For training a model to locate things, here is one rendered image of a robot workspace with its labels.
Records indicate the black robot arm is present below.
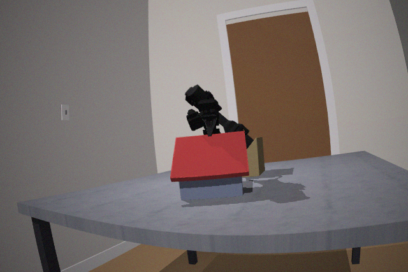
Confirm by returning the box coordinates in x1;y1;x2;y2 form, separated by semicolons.
185;85;254;148

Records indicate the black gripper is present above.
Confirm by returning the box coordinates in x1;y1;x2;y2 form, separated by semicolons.
198;99;220;136

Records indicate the red box lid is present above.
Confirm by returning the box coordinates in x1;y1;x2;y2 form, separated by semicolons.
170;131;249;182

